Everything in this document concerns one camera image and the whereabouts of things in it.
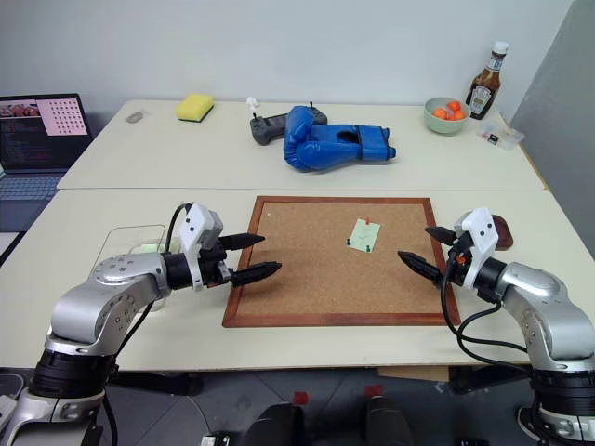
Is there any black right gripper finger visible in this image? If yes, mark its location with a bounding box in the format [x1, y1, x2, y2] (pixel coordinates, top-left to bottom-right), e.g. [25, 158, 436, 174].
[423, 225, 460, 246]
[396, 250, 443, 285]

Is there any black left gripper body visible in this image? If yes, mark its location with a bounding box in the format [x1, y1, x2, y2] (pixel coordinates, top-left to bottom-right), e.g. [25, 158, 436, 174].
[199, 243, 234, 289]

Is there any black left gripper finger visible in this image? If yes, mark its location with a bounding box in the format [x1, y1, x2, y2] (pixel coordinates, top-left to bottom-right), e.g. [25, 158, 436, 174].
[218, 233, 267, 253]
[230, 261, 284, 289]

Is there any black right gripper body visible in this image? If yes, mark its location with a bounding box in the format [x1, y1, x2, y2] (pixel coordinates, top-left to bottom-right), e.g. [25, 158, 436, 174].
[440, 231, 475, 286]

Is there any wood-framed cork board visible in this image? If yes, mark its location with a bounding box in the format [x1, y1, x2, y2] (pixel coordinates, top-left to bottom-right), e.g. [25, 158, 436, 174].
[221, 195, 463, 329]

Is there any pale green paper note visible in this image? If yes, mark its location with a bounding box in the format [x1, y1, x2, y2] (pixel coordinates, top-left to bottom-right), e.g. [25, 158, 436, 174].
[347, 218, 383, 255]

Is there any brown wooden dish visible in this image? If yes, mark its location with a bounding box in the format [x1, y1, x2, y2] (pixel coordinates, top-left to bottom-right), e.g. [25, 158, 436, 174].
[489, 214, 515, 253]

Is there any clear plastic container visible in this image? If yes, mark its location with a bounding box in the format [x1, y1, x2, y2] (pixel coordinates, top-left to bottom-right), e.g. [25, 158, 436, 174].
[94, 224, 182, 314]

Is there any pale green bowl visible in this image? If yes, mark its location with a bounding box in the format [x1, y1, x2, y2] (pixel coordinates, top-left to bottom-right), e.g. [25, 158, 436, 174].
[423, 96, 471, 138]

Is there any grey handheld controller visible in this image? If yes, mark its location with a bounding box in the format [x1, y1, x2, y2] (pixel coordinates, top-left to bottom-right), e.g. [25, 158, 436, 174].
[249, 98, 329, 147]

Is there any clear plastic bag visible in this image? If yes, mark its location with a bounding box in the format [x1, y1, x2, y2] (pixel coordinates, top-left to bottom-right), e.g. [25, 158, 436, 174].
[475, 121, 526, 151]

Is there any blue boxing glove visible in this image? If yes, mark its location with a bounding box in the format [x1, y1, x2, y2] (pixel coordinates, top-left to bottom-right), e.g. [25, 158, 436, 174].
[283, 105, 399, 174]

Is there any yellow sponge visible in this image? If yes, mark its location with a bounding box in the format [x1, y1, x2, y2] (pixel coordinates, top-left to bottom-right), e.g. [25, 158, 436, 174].
[174, 93, 216, 125]

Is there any brown sauce bottle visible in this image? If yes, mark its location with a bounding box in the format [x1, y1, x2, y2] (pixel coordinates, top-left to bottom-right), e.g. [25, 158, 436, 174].
[465, 41, 510, 122]

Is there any dark rounded shape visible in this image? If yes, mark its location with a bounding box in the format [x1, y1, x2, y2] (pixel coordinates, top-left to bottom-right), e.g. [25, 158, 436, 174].
[244, 402, 307, 446]
[364, 394, 416, 446]

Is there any grey partition panel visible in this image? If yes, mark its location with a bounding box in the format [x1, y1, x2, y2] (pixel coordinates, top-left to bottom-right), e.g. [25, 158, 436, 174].
[508, 0, 595, 262]

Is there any open laptop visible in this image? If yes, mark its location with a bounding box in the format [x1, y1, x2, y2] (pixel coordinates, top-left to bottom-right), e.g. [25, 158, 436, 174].
[0, 92, 95, 233]

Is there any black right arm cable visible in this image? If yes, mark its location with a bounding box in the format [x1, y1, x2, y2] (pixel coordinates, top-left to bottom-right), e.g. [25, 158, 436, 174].
[440, 248, 534, 374]

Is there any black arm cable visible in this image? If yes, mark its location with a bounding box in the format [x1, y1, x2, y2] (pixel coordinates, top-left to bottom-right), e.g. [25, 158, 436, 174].
[102, 203, 194, 446]
[440, 248, 534, 374]

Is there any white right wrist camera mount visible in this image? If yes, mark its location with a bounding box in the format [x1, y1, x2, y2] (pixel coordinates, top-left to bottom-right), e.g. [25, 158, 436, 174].
[453, 207, 500, 288]

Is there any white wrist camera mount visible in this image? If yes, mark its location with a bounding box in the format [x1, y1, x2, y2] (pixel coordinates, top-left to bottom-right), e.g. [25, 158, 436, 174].
[178, 202, 225, 293]
[453, 207, 500, 288]

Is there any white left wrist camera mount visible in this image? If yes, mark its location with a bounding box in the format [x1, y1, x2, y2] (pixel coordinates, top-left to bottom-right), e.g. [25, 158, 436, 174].
[178, 202, 225, 293]

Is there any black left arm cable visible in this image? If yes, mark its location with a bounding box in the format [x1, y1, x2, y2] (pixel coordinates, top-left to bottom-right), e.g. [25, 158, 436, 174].
[102, 203, 194, 446]

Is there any black table frame bar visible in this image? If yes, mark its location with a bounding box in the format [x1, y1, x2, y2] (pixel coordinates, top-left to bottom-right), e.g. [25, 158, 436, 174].
[105, 371, 204, 397]

